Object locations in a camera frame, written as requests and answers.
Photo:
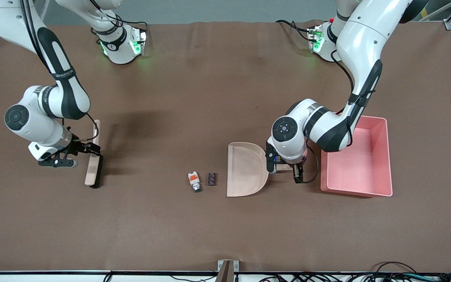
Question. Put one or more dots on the metal mounting bracket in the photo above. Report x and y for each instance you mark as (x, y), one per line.
(228, 266)

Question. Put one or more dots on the beige hand brush black bristles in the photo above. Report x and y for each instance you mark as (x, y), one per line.
(91, 172)

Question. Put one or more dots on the small dark packet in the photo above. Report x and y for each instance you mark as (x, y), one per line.
(211, 179)

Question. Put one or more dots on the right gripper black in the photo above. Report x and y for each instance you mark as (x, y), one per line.
(80, 147)

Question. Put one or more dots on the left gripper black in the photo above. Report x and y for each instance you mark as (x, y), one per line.
(298, 171)

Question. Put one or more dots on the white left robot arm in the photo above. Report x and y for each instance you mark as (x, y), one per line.
(362, 39)

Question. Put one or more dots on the beige plastic dustpan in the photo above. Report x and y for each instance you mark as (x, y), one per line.
(245, 168)

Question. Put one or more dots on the brown table mat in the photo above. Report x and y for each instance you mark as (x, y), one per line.
(210, 98)

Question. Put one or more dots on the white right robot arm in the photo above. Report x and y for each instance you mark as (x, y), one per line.
(65, 98)

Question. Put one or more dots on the white orange electronic component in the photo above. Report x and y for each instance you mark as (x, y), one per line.
(193, 179)

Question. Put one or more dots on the pink plastic bin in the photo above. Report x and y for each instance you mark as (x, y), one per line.
(362, 168)

